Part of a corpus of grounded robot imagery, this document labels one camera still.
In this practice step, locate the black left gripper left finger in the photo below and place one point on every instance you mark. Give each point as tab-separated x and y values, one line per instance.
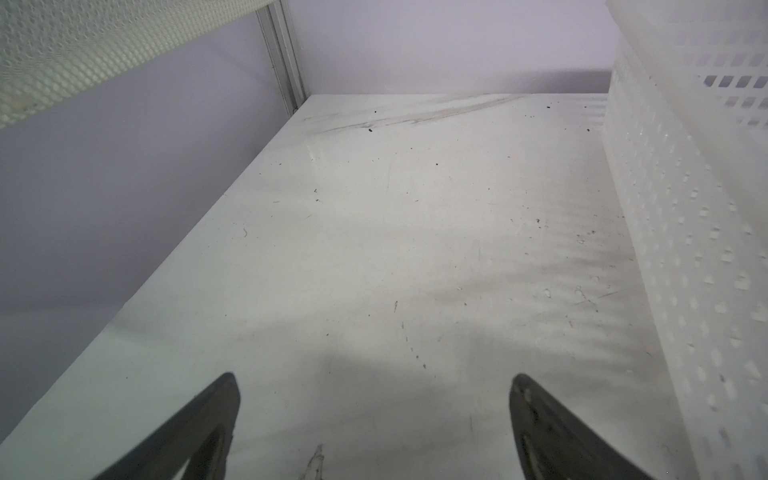
194	443

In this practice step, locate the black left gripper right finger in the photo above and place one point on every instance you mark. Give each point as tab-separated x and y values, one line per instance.
553	443

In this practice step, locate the white perforated plastic basket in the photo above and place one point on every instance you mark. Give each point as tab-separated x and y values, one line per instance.
685	134

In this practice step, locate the white mesh upper wall shelf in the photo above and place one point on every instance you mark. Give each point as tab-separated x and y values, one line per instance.
52	50

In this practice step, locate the aluminium frame post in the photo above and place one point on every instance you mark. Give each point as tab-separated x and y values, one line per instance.
282	46

